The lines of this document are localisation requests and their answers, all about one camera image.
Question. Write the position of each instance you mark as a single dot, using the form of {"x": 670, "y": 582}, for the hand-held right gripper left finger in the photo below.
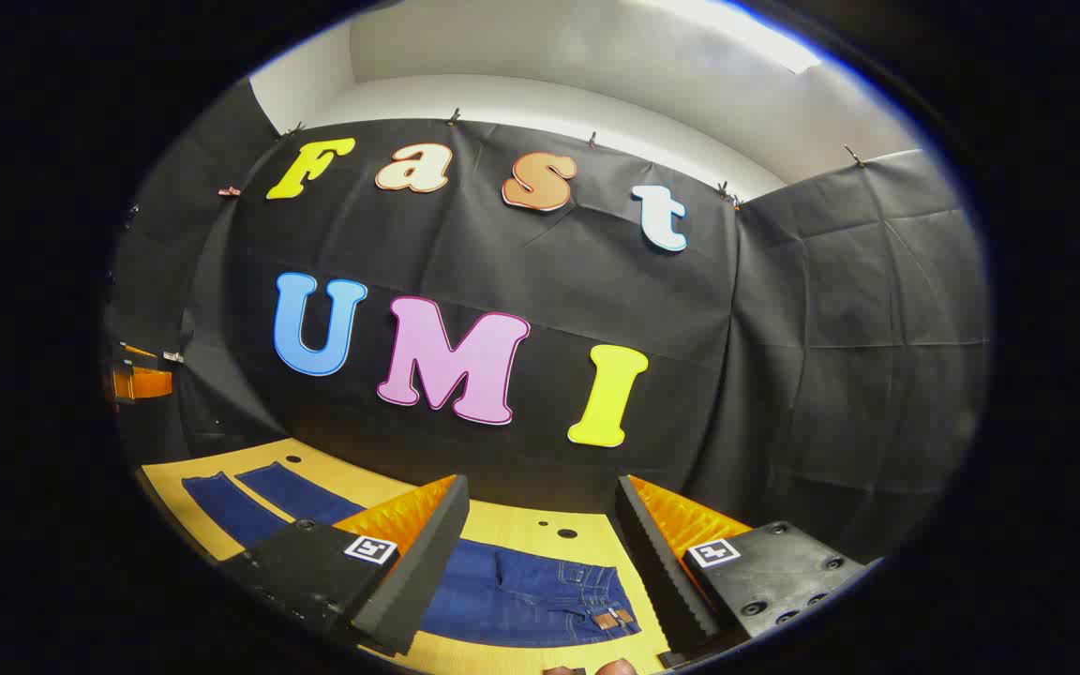
{"x": 427, "y": 562}

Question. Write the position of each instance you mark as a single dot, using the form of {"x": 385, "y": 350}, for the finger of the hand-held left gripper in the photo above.
{"x": 142, "y": 384}

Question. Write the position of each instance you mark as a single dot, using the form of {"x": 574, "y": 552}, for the black backdrop cloth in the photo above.
{"x": 784, "y": 375}

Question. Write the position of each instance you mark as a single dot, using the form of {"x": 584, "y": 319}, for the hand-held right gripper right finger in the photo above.
{"x": 652, "y": 572}

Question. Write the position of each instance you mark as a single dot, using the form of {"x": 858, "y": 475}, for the blue denim jeans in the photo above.
{"x": 521, "y": 591}

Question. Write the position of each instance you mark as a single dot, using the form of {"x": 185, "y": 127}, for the ceiling light panel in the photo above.
{"x": 737, "y": 28}

